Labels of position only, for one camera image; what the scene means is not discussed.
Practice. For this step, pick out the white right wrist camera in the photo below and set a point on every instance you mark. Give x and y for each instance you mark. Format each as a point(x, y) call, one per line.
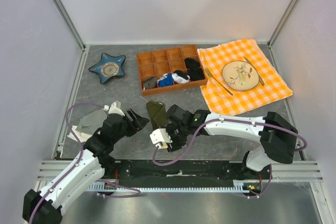
point(160, 138)

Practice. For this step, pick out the grey rolled underwear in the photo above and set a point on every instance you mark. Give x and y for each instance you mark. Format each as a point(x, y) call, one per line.
point(149, 83)

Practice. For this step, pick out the olive green underwear cream waistband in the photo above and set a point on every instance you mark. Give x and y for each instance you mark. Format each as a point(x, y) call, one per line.
point(157, 114)

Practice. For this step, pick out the light blue cable duct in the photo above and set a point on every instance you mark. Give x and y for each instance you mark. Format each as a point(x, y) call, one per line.
point(237, 187)

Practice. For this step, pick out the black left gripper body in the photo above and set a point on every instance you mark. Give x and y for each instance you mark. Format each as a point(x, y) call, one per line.
point(130, 127)

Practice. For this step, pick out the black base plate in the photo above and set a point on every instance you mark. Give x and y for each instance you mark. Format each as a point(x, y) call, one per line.
point(183, 174)

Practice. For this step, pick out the white underwear pile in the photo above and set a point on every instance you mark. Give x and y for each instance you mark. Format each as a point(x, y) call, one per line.
point(74, 134)

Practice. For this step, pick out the blue star shaped dish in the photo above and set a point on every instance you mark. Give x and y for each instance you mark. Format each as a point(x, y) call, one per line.
point(108, 67)

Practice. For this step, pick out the aluminium right frame post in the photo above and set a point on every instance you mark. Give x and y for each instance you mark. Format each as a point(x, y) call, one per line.
point(283, 20)

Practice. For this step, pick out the aluminium left frame post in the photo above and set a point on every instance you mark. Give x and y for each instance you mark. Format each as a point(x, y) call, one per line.
point(69, 23)

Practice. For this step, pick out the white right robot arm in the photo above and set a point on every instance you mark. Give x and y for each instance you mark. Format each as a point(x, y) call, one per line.
point(276, 136)

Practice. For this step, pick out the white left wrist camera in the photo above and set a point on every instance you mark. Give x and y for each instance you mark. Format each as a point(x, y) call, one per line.
point(114, 108)

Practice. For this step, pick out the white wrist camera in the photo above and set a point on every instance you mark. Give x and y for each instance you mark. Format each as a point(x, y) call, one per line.
point(114, 108)
point(160, 138)

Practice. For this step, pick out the brass fork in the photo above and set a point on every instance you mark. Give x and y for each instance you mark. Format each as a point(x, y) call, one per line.
point(207, 71)

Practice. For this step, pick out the black white rolled underwear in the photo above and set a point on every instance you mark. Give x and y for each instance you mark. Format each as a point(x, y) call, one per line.
point(180, 77)

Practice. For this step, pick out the aluminium frame post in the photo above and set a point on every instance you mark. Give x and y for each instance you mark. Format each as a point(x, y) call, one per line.
point(283, 20)
point(69, 23)

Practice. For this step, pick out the aluminium front rail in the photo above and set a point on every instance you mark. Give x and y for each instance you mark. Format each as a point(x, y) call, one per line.
point(298, 171)

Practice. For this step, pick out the orange compartment organizer box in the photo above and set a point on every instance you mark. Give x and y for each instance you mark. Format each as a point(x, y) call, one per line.
point(159, 62)

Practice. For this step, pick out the orange checkered cloth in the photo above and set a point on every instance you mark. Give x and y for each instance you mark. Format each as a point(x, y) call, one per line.
point(271, 87)

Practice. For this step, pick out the beige decorated plate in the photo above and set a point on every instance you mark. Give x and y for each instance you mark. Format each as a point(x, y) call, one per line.
point(240, 75)

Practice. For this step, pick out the blue white rolled underwear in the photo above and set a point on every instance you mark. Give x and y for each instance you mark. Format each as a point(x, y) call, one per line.
point(165, 80)

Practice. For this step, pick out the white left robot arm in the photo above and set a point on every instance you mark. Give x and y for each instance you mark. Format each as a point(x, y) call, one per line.
point(49, 204)

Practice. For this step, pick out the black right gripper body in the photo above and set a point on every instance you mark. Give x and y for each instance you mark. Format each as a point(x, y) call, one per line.
point(178, 135)

